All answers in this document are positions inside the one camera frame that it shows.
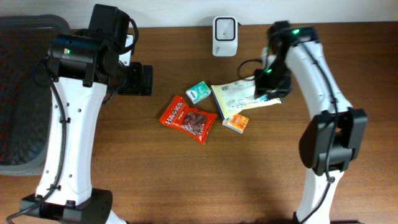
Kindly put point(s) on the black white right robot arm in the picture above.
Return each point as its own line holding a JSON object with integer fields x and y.
{"x": 333, "y": 137}

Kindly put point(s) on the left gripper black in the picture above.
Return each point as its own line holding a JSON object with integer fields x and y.
{"x": 137, "y": 78}

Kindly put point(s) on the orange tissue pack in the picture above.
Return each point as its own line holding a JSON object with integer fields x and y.
{"x": 237, "y": 123}

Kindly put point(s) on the red Hacks candy bag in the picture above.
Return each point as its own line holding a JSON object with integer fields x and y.
{"x": 191, "y": 121}

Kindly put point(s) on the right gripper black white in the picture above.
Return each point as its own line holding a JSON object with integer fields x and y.
{"x": 262, "y": 85}

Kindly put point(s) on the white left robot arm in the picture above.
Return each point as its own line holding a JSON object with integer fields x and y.
{"x": 86, "y": 70}

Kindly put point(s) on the white barcode scanner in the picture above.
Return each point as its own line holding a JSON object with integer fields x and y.
{"x": 225, "y": 36}

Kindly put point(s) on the grey plastic mesh basket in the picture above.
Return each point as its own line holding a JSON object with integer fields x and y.
{"x": 25, "y": 105}

